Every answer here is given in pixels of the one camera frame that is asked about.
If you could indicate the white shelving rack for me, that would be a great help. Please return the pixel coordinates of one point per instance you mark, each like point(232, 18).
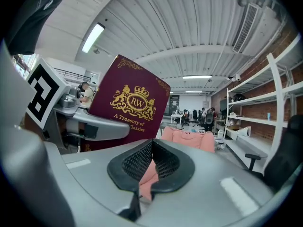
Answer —
point(251, 139)

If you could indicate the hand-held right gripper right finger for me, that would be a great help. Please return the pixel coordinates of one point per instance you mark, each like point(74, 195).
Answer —
point(201, 197)

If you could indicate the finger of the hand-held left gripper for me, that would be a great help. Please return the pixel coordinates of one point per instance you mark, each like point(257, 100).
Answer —
point(111, 129)

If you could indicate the long ceiling light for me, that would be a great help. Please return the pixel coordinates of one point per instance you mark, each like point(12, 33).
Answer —
point(196, 76)
point(93, 37)

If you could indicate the pink armchair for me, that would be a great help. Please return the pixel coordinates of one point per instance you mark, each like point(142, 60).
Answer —
point(187, 137)

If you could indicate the black office chair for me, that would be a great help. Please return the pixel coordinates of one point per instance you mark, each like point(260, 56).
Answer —
point(286, 150)

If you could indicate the person in black shirt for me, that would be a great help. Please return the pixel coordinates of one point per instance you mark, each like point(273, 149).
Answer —
point(35, 13)

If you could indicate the maroon hardcover book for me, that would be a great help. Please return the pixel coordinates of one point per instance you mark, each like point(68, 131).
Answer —
point(132, 91)

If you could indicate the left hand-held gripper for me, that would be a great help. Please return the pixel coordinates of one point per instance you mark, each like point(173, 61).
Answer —
point(40, 96)

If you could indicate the white air conditioning unit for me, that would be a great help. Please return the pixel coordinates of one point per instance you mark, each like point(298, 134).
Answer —
point(255, 29)

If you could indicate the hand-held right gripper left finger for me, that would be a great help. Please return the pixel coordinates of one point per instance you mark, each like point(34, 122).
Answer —
point(94, 169)

